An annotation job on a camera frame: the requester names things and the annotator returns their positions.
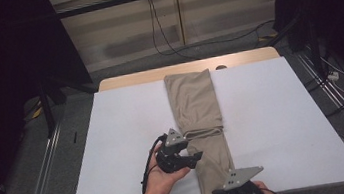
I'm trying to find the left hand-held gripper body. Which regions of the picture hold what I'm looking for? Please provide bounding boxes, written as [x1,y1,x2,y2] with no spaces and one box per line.
[152,125,193,175]

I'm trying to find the beige pants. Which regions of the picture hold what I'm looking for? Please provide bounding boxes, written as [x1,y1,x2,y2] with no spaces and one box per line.
[162,66,241,194]

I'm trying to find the person's right hand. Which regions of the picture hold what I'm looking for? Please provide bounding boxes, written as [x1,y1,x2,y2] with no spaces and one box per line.
[253,178,271,194]

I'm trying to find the person's left hand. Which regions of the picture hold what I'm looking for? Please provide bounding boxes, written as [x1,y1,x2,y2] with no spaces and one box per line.
[139,140,195,194]

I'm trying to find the white table cover sheet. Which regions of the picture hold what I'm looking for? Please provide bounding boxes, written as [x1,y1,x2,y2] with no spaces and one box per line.
[52,48,344,194]

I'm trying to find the black metal stand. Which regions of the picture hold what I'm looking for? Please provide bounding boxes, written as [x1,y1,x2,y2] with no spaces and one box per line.
[264,11,326,80]
[36,71,106,139]

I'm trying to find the white power strip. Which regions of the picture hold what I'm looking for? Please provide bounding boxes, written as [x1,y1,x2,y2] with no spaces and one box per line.
[326,70,340,82]

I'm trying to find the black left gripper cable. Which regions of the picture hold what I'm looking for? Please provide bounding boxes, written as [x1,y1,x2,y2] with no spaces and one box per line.
[134,133,175,194]

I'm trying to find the tan vertical wall conduit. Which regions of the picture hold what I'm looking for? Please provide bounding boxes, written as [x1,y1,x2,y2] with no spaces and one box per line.
[174,0,187,46]

